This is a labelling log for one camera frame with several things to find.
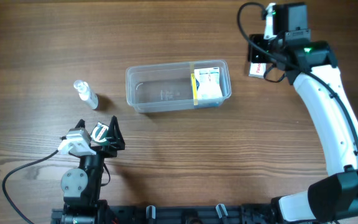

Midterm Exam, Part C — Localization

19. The white red Panadol box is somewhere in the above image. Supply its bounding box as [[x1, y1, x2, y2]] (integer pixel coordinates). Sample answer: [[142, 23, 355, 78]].
[[249, 63, 266, 79]]

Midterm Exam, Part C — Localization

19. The white medicine box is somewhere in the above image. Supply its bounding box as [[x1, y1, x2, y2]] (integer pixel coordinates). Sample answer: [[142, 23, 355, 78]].
[[193, 67, 223, 101]]

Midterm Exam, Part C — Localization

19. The blue yellow VapoDrops box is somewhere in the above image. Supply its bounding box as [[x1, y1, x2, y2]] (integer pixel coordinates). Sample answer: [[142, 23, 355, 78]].
[[190, 61, 223, 109]]

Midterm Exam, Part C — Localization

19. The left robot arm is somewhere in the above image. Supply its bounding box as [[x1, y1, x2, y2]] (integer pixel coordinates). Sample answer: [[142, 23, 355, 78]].
[[51, 116, 125, 224]]

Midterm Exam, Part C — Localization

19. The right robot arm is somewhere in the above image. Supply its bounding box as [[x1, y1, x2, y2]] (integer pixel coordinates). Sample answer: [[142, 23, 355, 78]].
[[247, 2, 358, 223]]

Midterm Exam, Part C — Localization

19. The clear plastic container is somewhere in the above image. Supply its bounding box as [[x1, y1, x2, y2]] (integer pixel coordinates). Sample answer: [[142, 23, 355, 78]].
[[126, 60, 232, 113]]

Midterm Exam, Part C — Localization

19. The green white round tin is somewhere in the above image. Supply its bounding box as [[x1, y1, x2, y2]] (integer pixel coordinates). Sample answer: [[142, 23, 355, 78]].
[[91, 122, 109, 145]]

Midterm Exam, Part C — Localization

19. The small clear spray bottle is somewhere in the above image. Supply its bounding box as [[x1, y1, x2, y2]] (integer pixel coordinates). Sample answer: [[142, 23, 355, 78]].
[[73, 80, 98, 110]]

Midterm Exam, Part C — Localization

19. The black right camera cable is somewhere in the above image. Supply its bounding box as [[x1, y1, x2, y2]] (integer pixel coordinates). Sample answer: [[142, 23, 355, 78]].
[[236, 2, 358, 224]]

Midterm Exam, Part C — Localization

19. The black camera cable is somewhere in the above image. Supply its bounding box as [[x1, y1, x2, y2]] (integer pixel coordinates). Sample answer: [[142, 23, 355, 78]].
[[1, 149, 60, 224], [236, 2, 358, 224]]

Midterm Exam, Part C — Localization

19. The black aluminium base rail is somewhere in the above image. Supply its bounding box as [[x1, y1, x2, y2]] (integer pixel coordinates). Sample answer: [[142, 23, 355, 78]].
[[51, 203, 277, 224]]

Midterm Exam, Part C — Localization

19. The black left camera cable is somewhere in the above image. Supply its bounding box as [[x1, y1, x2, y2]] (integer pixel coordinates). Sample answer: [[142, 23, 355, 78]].
[[1, 149, 60, 224]]

